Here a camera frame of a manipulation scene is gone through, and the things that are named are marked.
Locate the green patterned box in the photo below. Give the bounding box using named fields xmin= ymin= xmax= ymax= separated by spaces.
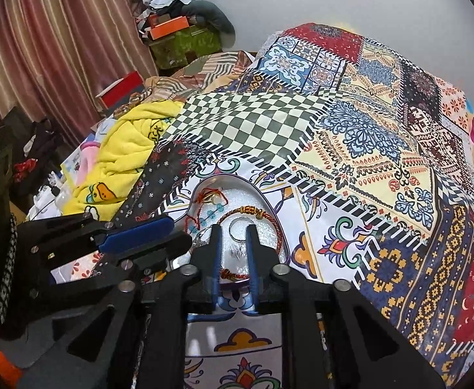
xmin=148 ymin=26 xmax=222 ymax=70

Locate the red and white box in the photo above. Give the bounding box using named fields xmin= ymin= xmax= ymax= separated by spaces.
xmin=95 ymin=71 xmax=144 ymax=110

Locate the striped brown blanket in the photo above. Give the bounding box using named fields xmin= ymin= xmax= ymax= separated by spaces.
xmin=113 ymin=50 xmax=255 ymax=119

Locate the red braided bracelet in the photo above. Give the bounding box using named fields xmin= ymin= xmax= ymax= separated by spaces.
xmin=215 ymin=205 xmax=284 ymax=282

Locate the pile of clothes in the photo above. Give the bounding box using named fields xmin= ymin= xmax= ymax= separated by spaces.
xmin=135 ymin=0 xmax=235 ymax=41

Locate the silver bangle ring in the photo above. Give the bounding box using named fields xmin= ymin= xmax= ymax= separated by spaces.
xmin=227 ymin=215 xmax=255 ymax=242

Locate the colourful patchwork bedspread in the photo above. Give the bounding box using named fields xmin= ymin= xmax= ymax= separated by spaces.
xmin=50 ymin=22 xmax=474 ymax=389

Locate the orange box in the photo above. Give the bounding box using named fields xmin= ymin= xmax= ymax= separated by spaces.
xmin=147 ymin=16 xmax=190 ymax=41

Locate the yellow duck towel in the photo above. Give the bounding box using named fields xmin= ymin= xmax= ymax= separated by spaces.
xmin=62 ymin=100 xmax=184 ymax=221

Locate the striped curtain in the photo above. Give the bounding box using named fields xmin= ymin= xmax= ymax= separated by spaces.
xmin=0 ymin=0 xmax=158 ymax=145

